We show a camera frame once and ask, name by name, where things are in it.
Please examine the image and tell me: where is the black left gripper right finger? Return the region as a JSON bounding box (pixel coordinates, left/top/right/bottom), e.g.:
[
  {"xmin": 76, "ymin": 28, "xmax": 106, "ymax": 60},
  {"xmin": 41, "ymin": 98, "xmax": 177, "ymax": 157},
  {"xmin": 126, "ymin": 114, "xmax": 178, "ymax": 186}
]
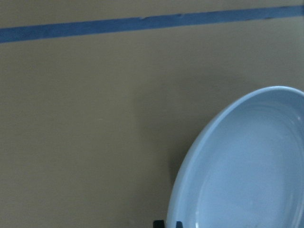
[{"xmin": 175, "ymin": 221, "xmax": 183, "ymax": 228}]

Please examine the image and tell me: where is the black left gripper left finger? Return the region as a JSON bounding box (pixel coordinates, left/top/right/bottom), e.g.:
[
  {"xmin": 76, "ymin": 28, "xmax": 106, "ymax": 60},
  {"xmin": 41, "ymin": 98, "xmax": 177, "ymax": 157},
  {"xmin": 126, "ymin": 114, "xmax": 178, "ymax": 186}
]
[{"xmin": 152, "ymin": 220, "xmax": 165, "ymax": 228}]

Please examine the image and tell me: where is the blue round plate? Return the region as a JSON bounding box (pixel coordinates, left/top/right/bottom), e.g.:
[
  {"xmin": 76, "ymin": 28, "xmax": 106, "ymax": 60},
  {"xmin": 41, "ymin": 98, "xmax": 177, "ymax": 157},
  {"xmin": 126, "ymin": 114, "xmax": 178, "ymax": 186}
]
[{"xmin": 165, "ymin": 86, "xmax": 304, "ymax": 228}]

